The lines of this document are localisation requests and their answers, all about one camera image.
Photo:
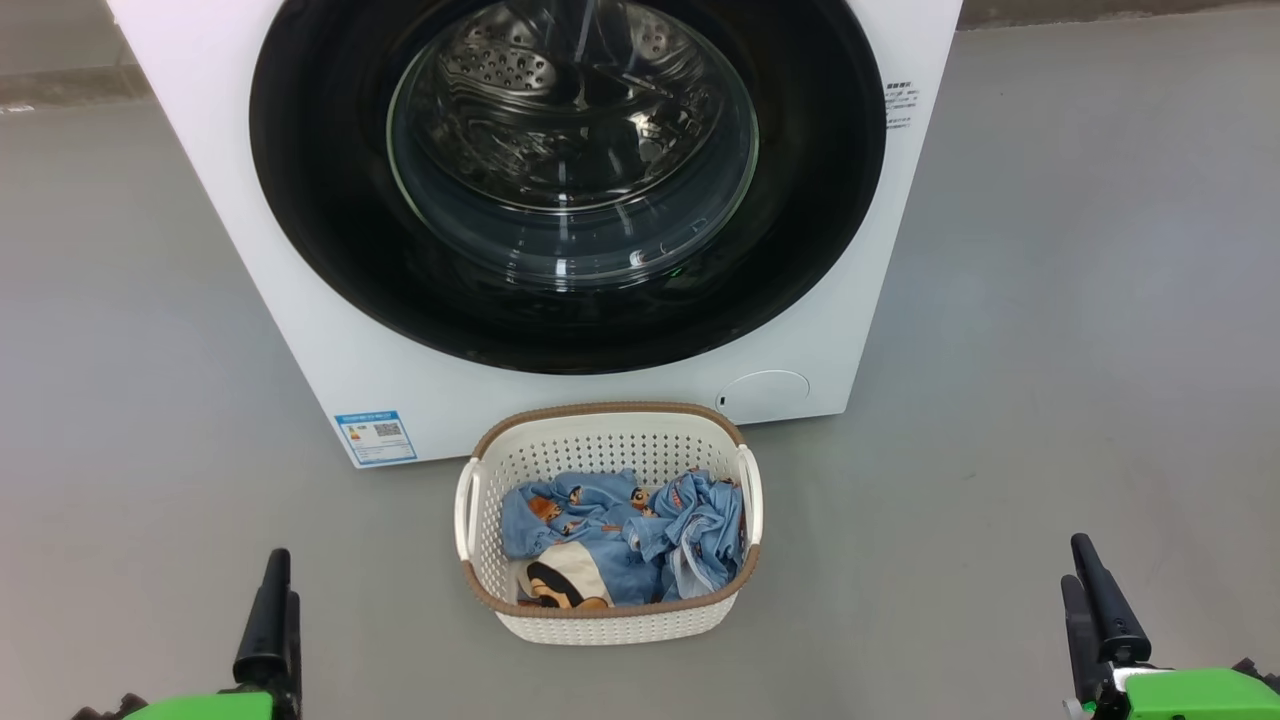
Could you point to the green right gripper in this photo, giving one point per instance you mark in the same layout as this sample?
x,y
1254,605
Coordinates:
x,y
1190,698

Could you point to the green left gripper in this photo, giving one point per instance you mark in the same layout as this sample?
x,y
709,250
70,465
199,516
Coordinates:
x,y
210,708

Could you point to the blue cartoon print garment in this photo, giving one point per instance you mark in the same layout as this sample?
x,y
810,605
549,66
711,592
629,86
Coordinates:
x,y
610,565

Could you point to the washing machine glass door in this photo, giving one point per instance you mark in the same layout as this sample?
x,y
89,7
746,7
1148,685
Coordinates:
x,y
320,250

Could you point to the white front-load washing machine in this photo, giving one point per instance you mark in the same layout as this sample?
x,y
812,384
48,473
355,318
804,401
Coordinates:
x,y
230,330

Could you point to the stainless steel washing machine drum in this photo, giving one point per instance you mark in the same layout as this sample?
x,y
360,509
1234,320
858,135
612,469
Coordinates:
x,y
500,90

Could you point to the blue energy label sticker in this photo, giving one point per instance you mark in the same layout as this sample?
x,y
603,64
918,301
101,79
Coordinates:
x,y
375,438

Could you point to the white perforated basket brown rim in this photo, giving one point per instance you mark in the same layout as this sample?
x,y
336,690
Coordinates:
x,y
600,440

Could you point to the round white drain filter cover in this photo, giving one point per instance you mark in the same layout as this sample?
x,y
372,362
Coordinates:
x,y
765,395

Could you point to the black printed text label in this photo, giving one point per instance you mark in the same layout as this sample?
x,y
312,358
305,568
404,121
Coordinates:
x,y
900,105

